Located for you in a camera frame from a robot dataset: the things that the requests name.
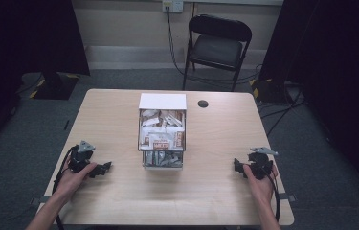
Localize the black curtain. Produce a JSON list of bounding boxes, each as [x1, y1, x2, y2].
[[0, 0, 91, 161], [258, 0, 359, 199]]

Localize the white wall socket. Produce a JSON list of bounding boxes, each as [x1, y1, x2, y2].
[[162, 0, 185, 14]]

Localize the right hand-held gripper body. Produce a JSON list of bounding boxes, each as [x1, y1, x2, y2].
[[247, 146, 280, 181]]

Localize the black stand base striped tape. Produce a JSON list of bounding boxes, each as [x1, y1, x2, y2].
[[248, 78, 298, 104], [28, 70, 81, 101]]

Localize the pile of grey packets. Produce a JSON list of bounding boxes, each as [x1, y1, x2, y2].
[[144, 150, 183, 167]]

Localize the large clear drawer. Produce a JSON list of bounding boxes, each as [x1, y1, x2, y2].
[[137, 108, 188, 152]]

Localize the black folding chair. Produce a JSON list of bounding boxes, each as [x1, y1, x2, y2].
[[181, 13, 254, 93]]

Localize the person's right hand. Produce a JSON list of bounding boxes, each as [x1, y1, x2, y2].
[[242, 163, 279, 206]]

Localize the grey table edge strap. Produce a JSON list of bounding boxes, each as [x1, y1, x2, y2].
[[278, 193, 297, 203], [29, 195, 54, 206]]

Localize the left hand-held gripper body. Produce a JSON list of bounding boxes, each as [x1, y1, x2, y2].
[[67, 140, 97, 174]]

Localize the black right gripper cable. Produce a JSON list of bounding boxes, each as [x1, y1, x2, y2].
[[261, 167, 281, 222]]

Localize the person's left hand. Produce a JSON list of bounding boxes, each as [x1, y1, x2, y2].
[[52, 161, 99, 203]]

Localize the black floor cables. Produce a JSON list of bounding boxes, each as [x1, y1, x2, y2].
[[258, 89, 306, 138]]

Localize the small clear drawer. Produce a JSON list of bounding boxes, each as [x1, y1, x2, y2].
[[141, 149, 185, 171]]

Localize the pile of brown white packets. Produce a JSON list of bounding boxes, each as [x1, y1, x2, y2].
[[139, 109, 186, 150]]

